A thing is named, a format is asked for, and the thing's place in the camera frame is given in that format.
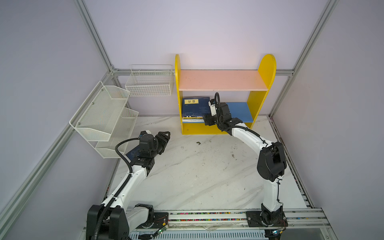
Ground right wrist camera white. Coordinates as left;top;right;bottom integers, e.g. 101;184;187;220
209;99;217;117

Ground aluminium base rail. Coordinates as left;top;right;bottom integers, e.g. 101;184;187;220
85;205;334;240

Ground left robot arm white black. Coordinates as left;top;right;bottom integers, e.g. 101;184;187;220
86;131;171;240

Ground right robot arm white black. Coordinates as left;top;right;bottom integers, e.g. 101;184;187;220
203;100;287;227

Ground white mesh two-tier rack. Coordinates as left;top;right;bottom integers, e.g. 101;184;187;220
69;82;139;159

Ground white portfolio book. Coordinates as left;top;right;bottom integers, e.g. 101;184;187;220
182;118;205;123

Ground white wire basket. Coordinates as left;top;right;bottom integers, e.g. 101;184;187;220
125;70;175;97

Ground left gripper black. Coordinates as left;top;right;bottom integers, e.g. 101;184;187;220
150;131;169;158

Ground yellow bookshelf pink blue shelves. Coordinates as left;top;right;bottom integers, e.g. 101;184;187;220
175;54;277;128

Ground navy book yellow label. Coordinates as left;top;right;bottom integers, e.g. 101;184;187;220
126;146;140;162
182;97;211;117

